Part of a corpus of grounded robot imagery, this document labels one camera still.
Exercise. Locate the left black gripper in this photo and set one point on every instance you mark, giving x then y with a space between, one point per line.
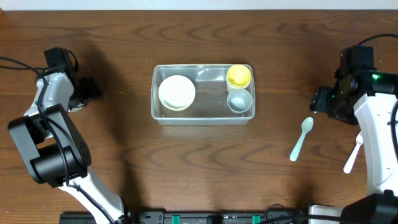
92 88

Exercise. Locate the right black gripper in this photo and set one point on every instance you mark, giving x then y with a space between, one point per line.
321 102

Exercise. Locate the white plastic fork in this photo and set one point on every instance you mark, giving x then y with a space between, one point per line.
352 157

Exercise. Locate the pale green plastic spoon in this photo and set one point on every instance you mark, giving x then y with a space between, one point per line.
307 126

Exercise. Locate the white bowl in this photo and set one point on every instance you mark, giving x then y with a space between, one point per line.
177 90

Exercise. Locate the yellow cup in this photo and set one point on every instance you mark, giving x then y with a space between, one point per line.
238 76

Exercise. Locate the grey cup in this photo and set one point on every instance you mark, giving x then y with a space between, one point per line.
239 101

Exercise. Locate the white cup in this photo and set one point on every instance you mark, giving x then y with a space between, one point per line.
230 88

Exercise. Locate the grey bowl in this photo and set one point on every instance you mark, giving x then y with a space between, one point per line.
72 109

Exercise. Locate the yellow bowl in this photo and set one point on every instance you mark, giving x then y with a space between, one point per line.
177 109

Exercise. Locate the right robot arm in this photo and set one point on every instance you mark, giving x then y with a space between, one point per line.
365 97

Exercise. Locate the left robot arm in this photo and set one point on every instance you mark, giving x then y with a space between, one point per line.
52 149

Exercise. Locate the clear plastic container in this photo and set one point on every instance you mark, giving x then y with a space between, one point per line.
210 105

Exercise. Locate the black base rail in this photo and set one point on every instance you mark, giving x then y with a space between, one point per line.
222 217

